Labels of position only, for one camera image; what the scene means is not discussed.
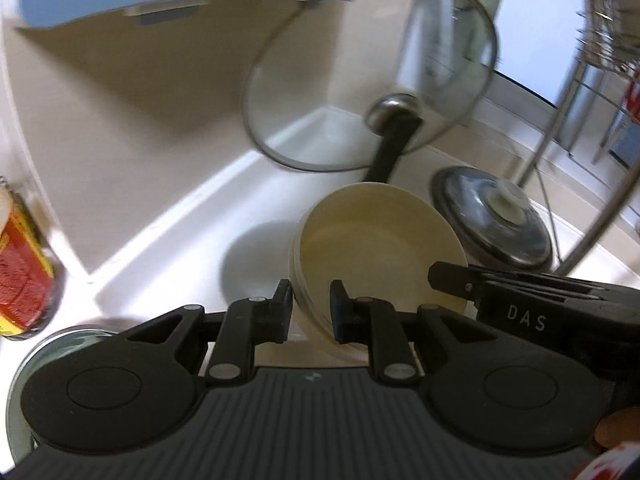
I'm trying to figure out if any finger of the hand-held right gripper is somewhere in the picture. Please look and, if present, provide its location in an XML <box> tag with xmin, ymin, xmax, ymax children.
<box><xmin>427</xmin><ymin>261</ymin><xmax>616</xmax><ymax>306</ymax></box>

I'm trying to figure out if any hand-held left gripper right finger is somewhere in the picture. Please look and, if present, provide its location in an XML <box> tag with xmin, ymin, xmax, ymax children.
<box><xmin>329</xmin><ymin>280</ymin><xmax>498</xmax><ymax>386</ymax></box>

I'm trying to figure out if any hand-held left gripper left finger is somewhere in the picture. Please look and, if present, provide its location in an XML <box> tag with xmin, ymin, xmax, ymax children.
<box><xmin>125</xmin><ymin>279</ymin><xmax>295</xmax><ymax>386</ymax></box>

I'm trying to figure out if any cream plastic bowl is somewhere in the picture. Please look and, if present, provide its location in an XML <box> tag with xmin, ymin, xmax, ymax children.
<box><xmin>287</xmin><ymin>181</ymin><xmax>471</xmax><ymax>363</ymax></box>

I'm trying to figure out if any stainless steel bowl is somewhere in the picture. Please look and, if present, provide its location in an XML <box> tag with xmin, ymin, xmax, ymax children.
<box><xmin>5</xmin><ymin>326</ymin><xmax>121</xmax><ymax>461</ymax></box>

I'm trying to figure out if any person's right hand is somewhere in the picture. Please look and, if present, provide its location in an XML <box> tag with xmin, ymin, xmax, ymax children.
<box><xmin>597</xmin><ymin>406</ymin><xmax>640</xmax><ymax>451</ymax></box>

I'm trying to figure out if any dark steel pot lid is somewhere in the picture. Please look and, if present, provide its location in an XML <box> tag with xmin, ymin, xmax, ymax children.
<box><xmin>431</xmin><ymin>165</ymin><xmax>553</xmax><ymax>268</ymax></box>

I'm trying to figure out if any metal dish rack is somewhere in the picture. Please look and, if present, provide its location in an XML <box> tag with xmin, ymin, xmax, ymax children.
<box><xmin>510</xmin><ymin>0</ymin><xmax>640</xmax><ymax>281</ymax></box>

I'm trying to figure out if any red white patterned cloth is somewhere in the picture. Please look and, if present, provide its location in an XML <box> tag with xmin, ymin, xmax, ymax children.
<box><xmin>570</xmin><ymin>442</ymin><xmax>640</xmax><ymax>480</ymax></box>

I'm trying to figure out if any window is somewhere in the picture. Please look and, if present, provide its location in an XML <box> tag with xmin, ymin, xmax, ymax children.
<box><xmin>492</xmin><ymin>0</ymin><xmax>640</xmax><ymax>171</ymax></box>

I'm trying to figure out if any glass pot lid black handle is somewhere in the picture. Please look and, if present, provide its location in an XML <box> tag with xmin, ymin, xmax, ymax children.
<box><xmin>241</xmin><ymin>0</ymin><xmax>501</xmax><ymax>186</ymax></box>

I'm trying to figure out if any oil bottle red handle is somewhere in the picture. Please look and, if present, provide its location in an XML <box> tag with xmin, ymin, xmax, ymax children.
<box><xmin>0</xmin><ymin>175</ymin><xmax>66</xmax><ymax>343</ymax></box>

